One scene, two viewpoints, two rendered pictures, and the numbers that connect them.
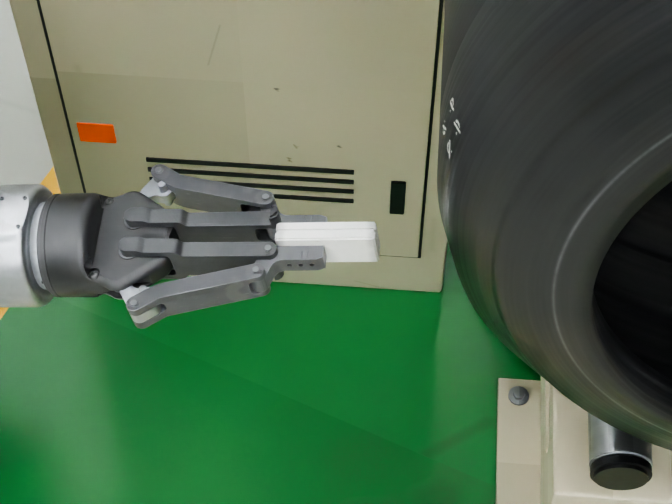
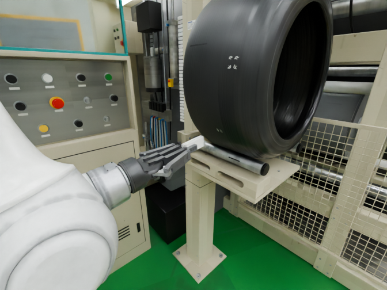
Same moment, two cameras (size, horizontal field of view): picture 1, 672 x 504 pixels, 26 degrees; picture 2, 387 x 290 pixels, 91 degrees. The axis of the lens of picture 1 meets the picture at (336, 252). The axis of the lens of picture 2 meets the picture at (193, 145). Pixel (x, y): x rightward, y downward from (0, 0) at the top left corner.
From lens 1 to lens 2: 0.78 m
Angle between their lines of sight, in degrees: 49
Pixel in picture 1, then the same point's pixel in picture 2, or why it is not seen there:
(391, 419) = (159, 276)
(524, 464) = (189, 263)
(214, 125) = not seen: hidden behind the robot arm
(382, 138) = (132, 213)
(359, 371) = (146, 273)
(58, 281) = (136, 179)
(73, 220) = (132, 159)
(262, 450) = not seen: outside the picture
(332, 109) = (121, 211)
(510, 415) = (179, 257)
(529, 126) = (260, 35)
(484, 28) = (231, 35)
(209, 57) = not seen: hidden behind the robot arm
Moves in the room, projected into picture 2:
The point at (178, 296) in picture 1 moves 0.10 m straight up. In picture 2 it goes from (175, 163) to (173, 119)
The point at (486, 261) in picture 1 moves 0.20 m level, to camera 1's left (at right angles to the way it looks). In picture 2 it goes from (253, 90) to (196, 97)
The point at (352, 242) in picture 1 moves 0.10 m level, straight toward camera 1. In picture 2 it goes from (200, 140) to (230, 149)
